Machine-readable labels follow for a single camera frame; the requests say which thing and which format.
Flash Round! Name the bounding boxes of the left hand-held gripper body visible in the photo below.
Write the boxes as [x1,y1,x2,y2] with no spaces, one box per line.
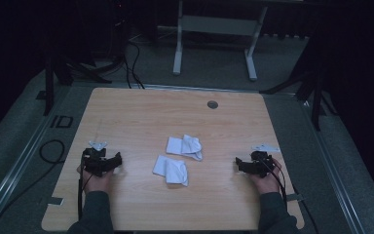
[82,140,115,178]

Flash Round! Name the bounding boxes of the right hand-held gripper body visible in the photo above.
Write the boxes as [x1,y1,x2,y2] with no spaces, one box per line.
[245,142,281,178]

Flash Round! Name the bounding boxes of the white sock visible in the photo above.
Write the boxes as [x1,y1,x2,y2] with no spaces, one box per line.
[152,154,190,187]
[166,134,205,162]

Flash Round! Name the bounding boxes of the person's left hand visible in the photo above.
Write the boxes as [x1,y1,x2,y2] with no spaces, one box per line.
[76,164,115,195]

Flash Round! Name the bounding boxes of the person's right hand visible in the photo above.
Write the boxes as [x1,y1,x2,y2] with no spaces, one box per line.
[248,157,283,195]

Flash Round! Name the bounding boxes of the black floor tape marking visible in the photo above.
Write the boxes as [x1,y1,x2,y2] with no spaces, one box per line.
[49,114,75,129]

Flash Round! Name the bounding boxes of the black stand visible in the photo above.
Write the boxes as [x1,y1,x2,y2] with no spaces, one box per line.
[258,61,339,133]
[43,53,126,117]

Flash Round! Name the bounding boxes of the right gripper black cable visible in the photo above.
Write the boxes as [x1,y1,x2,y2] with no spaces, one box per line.
[262,158,288,209]

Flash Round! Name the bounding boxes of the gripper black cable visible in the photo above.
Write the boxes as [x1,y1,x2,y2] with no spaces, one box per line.
[262,158,288,209]
[77,155,95,222]

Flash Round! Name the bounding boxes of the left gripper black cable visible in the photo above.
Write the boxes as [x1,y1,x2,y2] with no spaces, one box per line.
[77,155,95,222]

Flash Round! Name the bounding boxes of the black floor cable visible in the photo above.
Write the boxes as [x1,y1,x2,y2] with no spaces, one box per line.
[0,138,67,234]

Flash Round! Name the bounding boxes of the metal floor rail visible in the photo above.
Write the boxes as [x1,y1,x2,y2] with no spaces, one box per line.
[0,87,74,233]
[300,97,368,234]

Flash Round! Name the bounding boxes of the black background cables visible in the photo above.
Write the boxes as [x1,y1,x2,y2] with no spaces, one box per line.
[122,40,146,90]

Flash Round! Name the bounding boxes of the white desk frame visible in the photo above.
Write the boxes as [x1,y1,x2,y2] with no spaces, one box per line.
[172,0,269,82]

